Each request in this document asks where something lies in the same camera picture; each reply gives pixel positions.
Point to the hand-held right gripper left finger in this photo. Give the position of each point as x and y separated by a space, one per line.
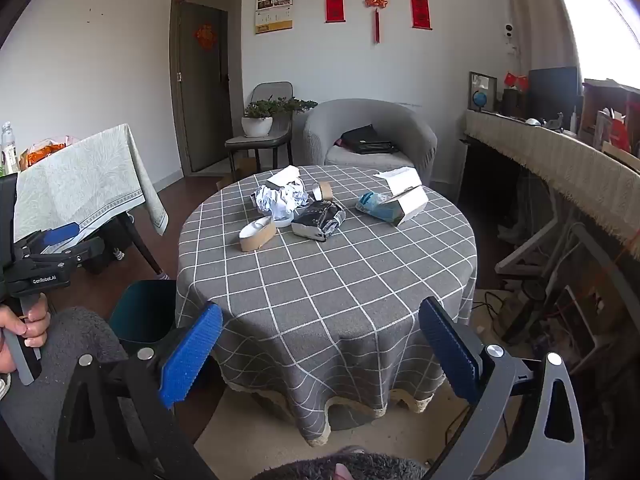
192 355

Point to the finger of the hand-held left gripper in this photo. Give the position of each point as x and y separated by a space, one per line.
82 252
60 234

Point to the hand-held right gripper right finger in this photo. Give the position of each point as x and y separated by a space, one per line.
450 355

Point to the teal trash bin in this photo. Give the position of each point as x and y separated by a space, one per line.
145 305

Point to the white cardboard box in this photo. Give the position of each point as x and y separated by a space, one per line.
410 202

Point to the blue white plastic packet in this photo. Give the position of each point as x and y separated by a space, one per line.
372 204

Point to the paper trash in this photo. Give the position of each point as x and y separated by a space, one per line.
320 219

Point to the person's left hand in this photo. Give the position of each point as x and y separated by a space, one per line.
27 325

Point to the striped table leg sock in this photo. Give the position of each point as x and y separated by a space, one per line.
118 254
161 275

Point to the black tapered table leg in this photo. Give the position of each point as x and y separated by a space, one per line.
139 242

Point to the white tablecloth dining table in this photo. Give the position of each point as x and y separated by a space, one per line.
85 175

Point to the person's grey fleece trousers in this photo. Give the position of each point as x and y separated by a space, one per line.
85 330

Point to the orange snack bag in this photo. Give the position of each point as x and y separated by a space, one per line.
45 152

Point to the clear plastic bottle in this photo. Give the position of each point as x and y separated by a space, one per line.
6 145

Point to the large brown cardboard tape core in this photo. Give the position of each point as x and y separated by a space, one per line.
260 239

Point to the grey checked tablecloth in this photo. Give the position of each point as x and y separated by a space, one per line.
325 300

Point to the grey door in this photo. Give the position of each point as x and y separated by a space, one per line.
202 95

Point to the folded white paper sheet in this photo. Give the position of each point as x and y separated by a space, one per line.
282 176

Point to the small brown tape roll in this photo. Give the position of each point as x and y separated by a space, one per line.
325 192

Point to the potted plant in white pot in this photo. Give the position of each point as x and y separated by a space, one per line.
257 125

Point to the beige fringed cloth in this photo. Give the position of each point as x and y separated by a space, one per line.
550 155

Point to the black handbag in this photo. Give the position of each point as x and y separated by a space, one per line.
367 141

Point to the red door decoration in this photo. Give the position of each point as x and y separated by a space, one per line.
206 36

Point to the grey side table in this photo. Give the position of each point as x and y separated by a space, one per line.
272 91

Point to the grey armchair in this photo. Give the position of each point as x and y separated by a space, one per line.
380 115

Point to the small blue globe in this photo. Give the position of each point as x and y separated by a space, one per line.
481 100

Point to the black monitor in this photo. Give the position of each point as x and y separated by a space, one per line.
552 92

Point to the small red flags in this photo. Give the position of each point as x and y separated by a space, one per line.
515 80

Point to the open cardboard box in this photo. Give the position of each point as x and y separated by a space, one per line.
607 97

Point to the window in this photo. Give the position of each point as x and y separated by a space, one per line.
600 10

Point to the white desk frame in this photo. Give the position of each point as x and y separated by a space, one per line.
540 237

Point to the picture frame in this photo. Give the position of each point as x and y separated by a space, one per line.
485 80

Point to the wall calendar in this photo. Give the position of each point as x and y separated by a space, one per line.
273 10

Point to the white security camera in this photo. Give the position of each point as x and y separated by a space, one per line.
509 30

